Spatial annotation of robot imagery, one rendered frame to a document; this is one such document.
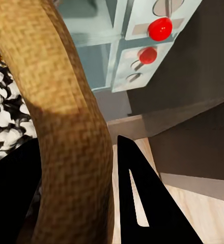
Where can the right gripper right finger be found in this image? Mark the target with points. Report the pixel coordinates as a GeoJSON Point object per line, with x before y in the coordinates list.
{"type": "Point", "coordinates": [167, 223]}

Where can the microwave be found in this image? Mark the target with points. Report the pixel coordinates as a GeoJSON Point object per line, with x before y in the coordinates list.
{"type": "Point", "coordinates": [97, 20]}

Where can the popcorn bag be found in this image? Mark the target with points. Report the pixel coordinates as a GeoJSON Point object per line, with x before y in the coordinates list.
{"type": "Point", "coordinates": [77, 201]}

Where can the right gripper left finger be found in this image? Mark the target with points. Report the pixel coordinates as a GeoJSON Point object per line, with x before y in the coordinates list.
{"type": "Point", "coordinates": [20, 173]}

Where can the fridge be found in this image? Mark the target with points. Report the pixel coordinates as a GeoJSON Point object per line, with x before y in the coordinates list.
{"type": "Point", "coordinates": [190, 155]}

